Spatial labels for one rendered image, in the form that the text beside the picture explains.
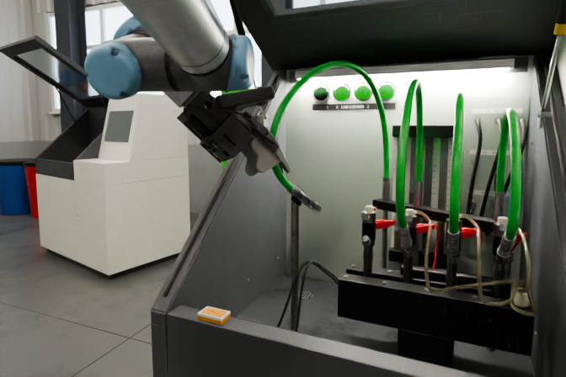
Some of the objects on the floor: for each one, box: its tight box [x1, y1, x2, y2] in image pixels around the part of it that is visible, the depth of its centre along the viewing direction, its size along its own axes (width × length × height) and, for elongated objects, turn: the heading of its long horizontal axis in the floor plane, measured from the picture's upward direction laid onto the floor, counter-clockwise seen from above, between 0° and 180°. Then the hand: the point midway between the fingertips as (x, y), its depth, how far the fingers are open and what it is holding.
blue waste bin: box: [0, 158, 35, 215], centre depth 572 cm, size 60×60×77 cm
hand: (283, 164), depth 73 cm, fingers closed
